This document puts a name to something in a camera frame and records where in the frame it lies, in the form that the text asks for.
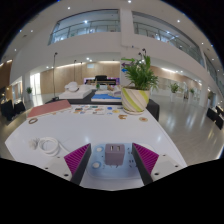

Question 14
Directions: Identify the black piano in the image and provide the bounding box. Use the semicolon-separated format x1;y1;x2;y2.
83;75;120;86

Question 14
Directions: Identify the blue board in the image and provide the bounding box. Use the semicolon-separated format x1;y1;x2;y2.
90;93;122;102

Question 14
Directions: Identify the green plant in striped pot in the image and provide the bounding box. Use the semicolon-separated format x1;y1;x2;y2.
120;54;160;116

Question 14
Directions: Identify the pink flat mat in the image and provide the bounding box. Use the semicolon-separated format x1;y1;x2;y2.
27;99;72;119

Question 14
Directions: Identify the grey-purple charger block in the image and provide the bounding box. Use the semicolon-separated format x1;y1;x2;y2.
104;143;126;167

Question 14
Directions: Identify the direction sign with arrows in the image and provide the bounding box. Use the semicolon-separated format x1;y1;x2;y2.
120;57;136;74

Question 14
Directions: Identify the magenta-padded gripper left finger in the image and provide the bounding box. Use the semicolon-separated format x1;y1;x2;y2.
44;143;93;186

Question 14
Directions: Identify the group of black chairs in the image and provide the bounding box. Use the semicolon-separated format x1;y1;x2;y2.
0;98;27;122
205;104;224;131

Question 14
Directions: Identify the sheet of colourful stickers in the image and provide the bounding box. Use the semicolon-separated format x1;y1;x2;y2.
70;104;123;116

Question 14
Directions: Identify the white coiled cable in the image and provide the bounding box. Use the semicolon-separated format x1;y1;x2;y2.
29;136;69;157

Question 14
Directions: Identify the potted plant by window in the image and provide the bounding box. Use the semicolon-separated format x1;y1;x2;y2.
25;86;33;101

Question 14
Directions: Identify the large background potted plant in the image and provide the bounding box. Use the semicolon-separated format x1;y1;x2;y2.
168;82;181;103

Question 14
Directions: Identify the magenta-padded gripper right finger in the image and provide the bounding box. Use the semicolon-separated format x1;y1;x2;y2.
131;142;184;186

